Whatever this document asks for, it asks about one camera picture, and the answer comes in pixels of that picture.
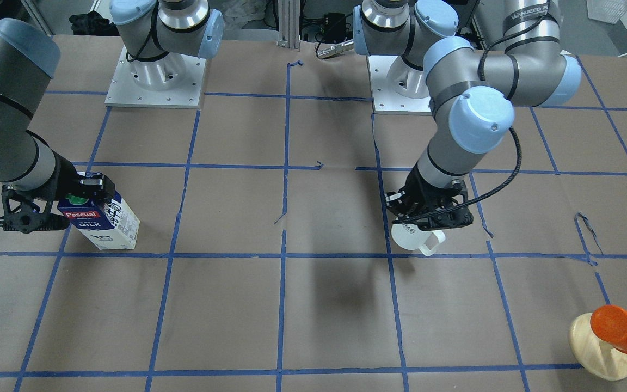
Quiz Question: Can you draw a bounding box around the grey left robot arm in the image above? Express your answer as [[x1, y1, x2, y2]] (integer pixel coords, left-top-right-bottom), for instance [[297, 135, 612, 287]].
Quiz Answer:
[[352, 1, 581, 231]]

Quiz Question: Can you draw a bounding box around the blue white milk carton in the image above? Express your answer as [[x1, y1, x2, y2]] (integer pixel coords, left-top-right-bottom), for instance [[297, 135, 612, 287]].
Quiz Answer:
[[57, 192, 141, 250]]

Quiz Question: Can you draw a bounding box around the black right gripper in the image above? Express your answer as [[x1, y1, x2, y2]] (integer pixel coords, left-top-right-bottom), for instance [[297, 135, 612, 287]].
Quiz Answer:
[[0, 155, 115, 234]]

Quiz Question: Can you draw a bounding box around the white mug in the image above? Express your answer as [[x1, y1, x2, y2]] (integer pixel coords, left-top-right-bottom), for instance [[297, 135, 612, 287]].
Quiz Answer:
[[391, 223, 446, 256]]

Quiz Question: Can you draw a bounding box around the orange mug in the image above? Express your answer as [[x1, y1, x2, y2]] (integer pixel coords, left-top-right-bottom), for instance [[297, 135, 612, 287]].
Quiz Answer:
[[589, 304, 627, 354]]

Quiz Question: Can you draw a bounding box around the wooden mug tree stand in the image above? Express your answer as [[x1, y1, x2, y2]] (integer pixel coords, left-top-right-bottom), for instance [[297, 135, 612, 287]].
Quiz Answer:
[[568, 313, 627, 381]]

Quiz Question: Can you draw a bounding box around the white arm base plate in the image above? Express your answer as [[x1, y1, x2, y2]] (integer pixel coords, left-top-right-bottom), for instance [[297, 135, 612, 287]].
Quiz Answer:
[[104, 48, 209, 109], [367, 56, 431, 115]]

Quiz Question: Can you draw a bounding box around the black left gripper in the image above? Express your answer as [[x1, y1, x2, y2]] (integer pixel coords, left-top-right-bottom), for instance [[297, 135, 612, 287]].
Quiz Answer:
[[385, 166, 474, 231]]

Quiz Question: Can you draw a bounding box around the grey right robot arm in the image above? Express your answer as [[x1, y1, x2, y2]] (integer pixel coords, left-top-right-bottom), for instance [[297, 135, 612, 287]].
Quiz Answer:
[[0, 1, 225, 234]]

